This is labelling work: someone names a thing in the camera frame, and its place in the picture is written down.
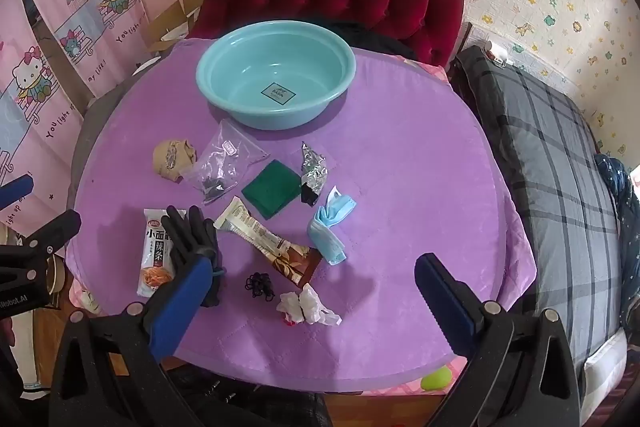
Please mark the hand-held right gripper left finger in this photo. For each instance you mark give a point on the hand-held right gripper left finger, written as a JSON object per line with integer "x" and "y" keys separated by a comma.
{"x": 182, "y": 307}

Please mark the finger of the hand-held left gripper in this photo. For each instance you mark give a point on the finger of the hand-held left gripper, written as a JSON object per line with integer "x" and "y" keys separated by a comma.
{"x": 15, "y": 193}
{"x": 52, "y": 232}

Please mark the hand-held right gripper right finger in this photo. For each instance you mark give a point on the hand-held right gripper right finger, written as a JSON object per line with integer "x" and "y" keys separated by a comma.
{"x": 447, "y": 302}

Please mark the white snack packet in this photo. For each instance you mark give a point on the white snack packet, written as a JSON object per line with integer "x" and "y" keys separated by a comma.
{"x": 152, "y": 257}

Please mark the black glove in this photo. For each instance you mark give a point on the black glove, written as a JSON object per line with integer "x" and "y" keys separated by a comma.
{"x": 195, "y": 232}

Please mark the white tissue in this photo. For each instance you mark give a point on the white tissue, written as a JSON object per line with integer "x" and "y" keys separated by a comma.
{"x": 310, "y": 304}

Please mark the beige sock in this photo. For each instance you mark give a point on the beige sock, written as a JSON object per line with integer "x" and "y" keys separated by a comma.
{"x": 172, "y": 159}

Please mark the blue face mask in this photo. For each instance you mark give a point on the blue face mask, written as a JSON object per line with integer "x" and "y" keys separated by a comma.
{"x": 325, "y": 232}

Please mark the silver foil packet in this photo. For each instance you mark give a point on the silver foil packet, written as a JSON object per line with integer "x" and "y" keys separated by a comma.
{"x": 314, "y": 174}

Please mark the teal plastic basin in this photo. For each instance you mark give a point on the teal plastic basin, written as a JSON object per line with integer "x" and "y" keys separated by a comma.
{"x": 240, "y": 72}

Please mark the green ball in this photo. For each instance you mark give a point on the green ball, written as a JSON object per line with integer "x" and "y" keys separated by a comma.
{"x": 436, "y": 379}

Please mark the brown white snack wrapper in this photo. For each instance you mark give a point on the brown white snack wrapper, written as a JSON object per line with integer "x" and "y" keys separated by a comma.
{"x": 260, "y": 237}

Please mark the pink cartoon curtain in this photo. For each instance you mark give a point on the pink cartoon curtain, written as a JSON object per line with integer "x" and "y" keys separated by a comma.
{"x": 50, "y": 57}

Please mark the green cloth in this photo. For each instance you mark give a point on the green cloth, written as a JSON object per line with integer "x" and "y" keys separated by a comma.
{"x": 270, "y": 192}

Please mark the clear zip bag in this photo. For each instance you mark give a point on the clear zip bag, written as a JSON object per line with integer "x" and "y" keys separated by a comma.
{"x": 225, "y": 157}

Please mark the grey plaid bedding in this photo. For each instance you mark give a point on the grey plaid bedding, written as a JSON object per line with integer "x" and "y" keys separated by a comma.
{"x": 540, "y": 157}

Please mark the cardboard box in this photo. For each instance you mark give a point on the cardboard box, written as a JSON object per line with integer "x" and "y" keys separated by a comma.
{"x": 170, "y": 22}

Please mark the black clothes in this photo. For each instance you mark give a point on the black clothes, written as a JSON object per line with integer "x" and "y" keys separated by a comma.
{"x": 375, "y": 39}

